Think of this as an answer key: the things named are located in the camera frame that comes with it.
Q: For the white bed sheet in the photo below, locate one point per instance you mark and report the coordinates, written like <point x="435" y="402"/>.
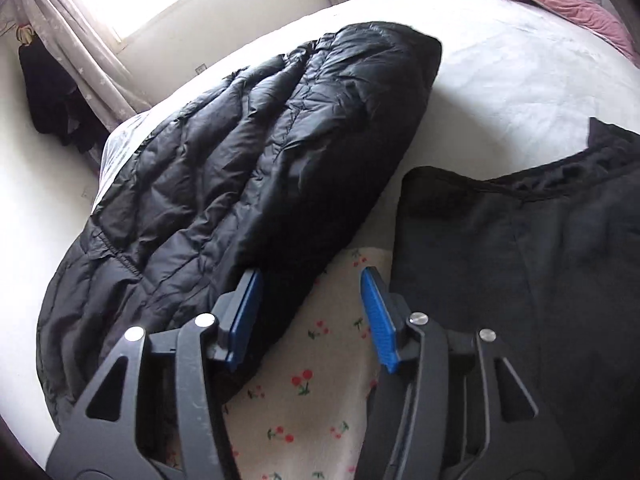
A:
<point x="525" y="70"/>

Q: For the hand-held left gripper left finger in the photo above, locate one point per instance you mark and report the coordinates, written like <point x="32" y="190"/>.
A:
<point x="245" y="320"/>

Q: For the pink quilted blanket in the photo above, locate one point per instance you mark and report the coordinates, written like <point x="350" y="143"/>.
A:
<point x="575" y="5"/>

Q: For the cherry-print blanket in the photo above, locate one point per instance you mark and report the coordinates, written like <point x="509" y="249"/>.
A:
<point x="300" y="410"/>

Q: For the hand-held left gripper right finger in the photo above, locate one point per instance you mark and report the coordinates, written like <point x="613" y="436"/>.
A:
<point x="380" y="320"/>

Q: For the large black coat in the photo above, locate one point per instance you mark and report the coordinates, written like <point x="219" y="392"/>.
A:
<point x="525" y="260"/>

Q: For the black puffer jacket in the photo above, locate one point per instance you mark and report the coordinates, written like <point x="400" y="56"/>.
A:
<point x="225" y="160"/>

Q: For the dark hanging clothes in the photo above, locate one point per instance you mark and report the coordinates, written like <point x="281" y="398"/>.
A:
<point x="45" y="95"/>

